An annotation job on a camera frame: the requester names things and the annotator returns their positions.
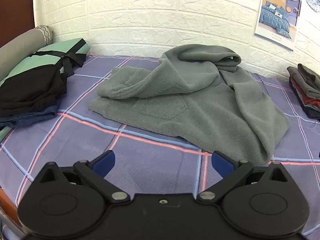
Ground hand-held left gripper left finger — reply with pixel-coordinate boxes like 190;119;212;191
37;150;131;204

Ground grey bolster pillow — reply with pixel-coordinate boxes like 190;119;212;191
0;28;47;82

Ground black crumpled garment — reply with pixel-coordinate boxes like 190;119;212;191
0;65;75;118

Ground brown headboard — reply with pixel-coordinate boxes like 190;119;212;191
0;0;34;47

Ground purple plaid bed sheet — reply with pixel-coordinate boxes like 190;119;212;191
0;54;320;240

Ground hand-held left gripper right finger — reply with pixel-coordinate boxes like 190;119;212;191
197;150;292;202

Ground grey wave-patterned pillow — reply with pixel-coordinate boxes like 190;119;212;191
34;25;54;46

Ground blue denim jeans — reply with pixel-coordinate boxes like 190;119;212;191
0;105;58;128

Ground bedding wall poster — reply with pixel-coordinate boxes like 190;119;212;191
254;0;302;52

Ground teal folded mat black straps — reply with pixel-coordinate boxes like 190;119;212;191
0;38;91;88

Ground grey fleece pants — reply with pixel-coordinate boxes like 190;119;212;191
89;44;290;166

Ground wooden bed frame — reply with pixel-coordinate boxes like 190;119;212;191
0;187;22;227

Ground navy folded garment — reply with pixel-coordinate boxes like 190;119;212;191
300;102;320;119

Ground red folded garment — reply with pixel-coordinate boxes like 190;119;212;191
296;86;320;107

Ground dark grey folded garment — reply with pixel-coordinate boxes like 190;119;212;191
287;64;320;93

